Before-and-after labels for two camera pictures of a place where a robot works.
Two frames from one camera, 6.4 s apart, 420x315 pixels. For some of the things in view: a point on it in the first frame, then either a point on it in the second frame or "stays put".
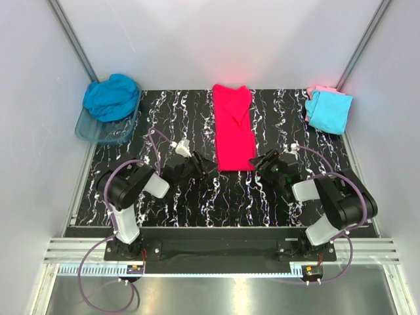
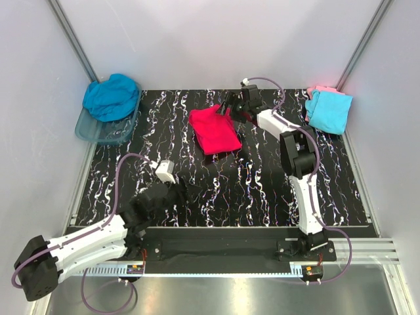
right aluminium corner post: (365, 41) stays put
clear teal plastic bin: (90, 129) stays put
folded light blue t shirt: (328, 111) stays put
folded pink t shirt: (321, 88) stays put
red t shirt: (232, 117) → (215, 132)
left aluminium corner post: (75, 40) stays put
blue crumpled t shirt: (110, 100) stays put
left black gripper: (202, 167) → (191, 194)
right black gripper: (272, 157) → (231, 99)
